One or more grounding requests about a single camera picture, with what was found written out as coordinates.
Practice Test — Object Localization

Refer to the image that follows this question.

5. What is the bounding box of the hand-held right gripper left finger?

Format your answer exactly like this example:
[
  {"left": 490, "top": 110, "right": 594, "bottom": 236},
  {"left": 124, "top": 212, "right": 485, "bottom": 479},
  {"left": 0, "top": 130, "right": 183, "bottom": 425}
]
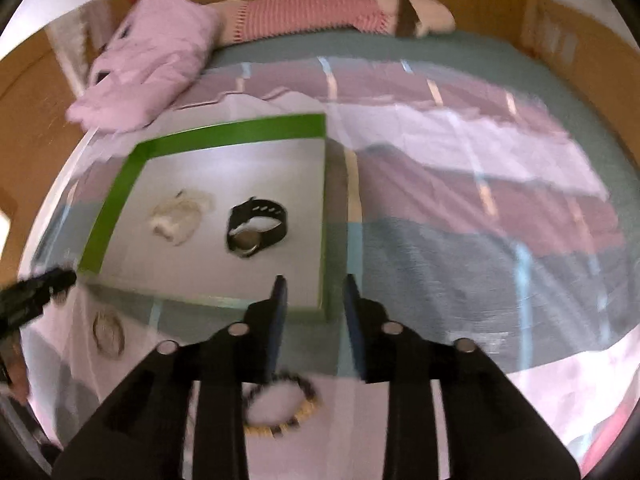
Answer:
[{"left": 52, "top": 274, "right": 288, "bottom": 480}]

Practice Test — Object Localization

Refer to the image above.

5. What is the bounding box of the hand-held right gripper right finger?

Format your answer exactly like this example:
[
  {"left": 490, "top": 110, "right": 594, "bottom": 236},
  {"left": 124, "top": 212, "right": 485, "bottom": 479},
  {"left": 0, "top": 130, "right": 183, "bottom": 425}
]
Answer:
[{"left": 343, "top": 274, "right": 582, "bottom": 480}]

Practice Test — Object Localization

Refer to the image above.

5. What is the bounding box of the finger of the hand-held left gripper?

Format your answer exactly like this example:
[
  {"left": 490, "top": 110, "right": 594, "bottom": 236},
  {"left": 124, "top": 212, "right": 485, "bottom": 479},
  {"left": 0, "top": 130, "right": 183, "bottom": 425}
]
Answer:
[{"left": 0, "top": 266, "right": 77, "bottom": 333}]

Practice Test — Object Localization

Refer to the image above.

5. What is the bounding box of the silver metal bangle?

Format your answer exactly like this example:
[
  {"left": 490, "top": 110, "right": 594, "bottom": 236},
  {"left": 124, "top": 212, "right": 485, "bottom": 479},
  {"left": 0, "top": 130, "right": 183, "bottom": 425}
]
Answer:
[{"left": 91, "top": 310, "right": 126, "bottom": 358}]

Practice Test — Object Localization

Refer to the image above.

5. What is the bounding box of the black and cream beaded bracelet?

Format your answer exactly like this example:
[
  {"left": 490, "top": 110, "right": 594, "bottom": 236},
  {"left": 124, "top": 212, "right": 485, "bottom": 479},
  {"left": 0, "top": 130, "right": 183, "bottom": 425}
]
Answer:
[{"left": 242, "top": 371, "right": 322, "bottom": 438}]

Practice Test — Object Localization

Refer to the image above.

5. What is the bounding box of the green cardboard box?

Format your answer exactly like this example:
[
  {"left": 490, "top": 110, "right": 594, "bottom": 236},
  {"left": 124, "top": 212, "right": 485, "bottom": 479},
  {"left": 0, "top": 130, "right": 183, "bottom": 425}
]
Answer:
[{"left": 77, "top": 113, "right": 351, "bottom": 323}]

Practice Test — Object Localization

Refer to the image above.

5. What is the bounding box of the black wristwatch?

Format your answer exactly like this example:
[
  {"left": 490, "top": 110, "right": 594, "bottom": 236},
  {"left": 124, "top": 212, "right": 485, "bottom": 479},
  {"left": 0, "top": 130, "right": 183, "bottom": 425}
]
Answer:
[{"left": 226, "top": 197, "right": 289, "bottom": 258}]

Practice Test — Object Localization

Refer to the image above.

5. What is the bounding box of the white wristwatch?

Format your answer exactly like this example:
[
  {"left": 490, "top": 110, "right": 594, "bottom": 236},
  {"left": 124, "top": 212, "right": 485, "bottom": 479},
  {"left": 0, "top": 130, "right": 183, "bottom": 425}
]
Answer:
[{"left": 149, "top": 189, "right": 213, "bottom": 247}]

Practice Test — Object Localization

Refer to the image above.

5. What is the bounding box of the patchwork printed bed blanket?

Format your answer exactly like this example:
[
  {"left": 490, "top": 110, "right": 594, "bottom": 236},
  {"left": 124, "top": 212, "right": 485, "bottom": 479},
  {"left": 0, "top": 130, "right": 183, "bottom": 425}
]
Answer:
[{"left": 20, "top": 30, "right": 640, "bottom": 480}]

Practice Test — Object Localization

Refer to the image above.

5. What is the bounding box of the pink quilt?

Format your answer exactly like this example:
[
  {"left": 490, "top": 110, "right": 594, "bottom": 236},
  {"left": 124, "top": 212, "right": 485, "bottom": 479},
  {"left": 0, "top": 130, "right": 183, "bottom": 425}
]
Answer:
[{"left": 66, "top": 0, "right": 223, "bottom": 133}]

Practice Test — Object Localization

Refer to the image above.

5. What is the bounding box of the red striped plush toy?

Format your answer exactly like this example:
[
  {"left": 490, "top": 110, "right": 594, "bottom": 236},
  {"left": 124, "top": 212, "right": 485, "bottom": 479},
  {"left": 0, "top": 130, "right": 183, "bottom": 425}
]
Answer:
[{"left": 215, "top": 0, "right": 457, "bottom": 45}]

